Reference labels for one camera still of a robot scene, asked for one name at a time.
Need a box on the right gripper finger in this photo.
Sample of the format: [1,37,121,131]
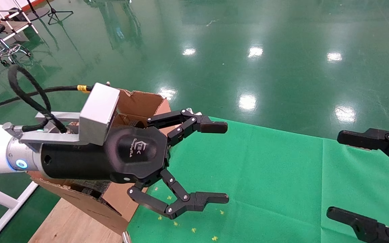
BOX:
[326,207,389,243]
[337,127,389,174]

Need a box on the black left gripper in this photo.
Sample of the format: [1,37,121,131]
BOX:
[40,109,230,220]

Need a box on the large open cardboard carton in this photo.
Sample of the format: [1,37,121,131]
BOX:
[27,88,172,236]

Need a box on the green cloth mat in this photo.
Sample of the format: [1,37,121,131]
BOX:
[127,115,389,243]

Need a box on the black tripod microphone stand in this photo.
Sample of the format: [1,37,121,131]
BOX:
[26,0,74,26]

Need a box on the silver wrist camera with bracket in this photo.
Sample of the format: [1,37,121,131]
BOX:
[19,83,121,146]

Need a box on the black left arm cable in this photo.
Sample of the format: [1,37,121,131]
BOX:
[0,64,95,134]

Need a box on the white tube frame table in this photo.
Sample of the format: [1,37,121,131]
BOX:
[0,0,40,69]

